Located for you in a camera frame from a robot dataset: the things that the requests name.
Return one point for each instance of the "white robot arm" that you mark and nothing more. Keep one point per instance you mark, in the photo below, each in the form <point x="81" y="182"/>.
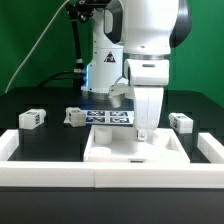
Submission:
<point x="131" y="42"/>

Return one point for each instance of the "white u-shaped fence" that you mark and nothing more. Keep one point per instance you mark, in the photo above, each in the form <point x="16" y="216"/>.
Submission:
<point x="102" y="175"/>

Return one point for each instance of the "fiducial tag sheet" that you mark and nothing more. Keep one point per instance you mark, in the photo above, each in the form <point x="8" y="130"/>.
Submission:
<point x="109" y="117"/>

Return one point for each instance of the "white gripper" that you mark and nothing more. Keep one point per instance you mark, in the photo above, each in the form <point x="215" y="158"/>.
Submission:
<point x="147" y="79"/>

